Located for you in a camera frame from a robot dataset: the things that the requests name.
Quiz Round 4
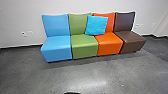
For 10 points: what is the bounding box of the blue sofa chair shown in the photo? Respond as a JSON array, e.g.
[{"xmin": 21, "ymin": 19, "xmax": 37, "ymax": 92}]
[{"xmin": 40, "ymin": 13, "xmax": 74, "ymax": 63}]

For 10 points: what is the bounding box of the green sofa chair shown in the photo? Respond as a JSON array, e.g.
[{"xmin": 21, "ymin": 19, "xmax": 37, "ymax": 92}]
[{"xmin": 67, "ymin": 12, "xmax": 100, "ymax": 60}]

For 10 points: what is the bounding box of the brown sofa chair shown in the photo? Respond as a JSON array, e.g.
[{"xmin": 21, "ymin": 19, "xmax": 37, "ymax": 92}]
[{"xmin": 114, "ymin": 11, "xmax": 148, "ymax": 55}]

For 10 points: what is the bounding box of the blue square cushion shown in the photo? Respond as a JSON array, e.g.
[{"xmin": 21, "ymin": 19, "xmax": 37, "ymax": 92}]
[{"xmin": 84, "ymin": 14, "xmax": 109, "ymax": 36}]

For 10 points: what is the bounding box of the orange sofa chair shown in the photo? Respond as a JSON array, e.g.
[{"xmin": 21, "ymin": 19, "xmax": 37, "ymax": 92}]
[{"xmin": 92, "ymin": 12, "xmax": 125, "ymax": 57}]

